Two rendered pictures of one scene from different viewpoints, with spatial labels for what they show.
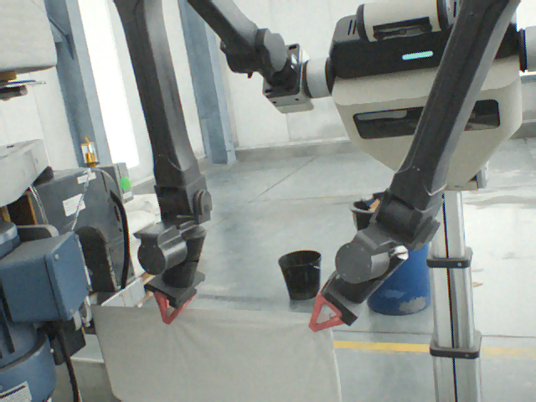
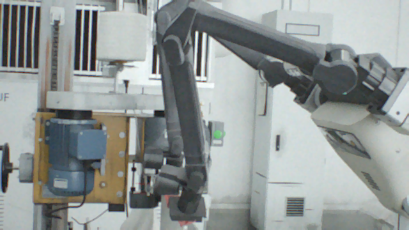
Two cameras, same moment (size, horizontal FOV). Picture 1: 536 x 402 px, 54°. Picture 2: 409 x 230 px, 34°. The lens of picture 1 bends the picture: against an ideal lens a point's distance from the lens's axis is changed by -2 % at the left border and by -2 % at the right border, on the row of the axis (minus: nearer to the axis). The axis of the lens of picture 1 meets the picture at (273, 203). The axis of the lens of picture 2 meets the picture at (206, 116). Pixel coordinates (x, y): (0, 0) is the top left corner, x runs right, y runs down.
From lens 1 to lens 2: 1.62 m
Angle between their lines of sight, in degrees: 55
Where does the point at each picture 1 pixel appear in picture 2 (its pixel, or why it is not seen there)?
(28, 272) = (73, 135)
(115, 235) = not seen: hidden behind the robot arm
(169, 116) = (166, 94)
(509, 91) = (357, 130)
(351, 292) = (178, 203)
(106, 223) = not seen: hidden behind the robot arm
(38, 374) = (73, 180)
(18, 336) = (73, 162)
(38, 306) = (73, 150)
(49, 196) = (157, 124)
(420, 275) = not seen: outside the picture
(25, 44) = (117, 50)
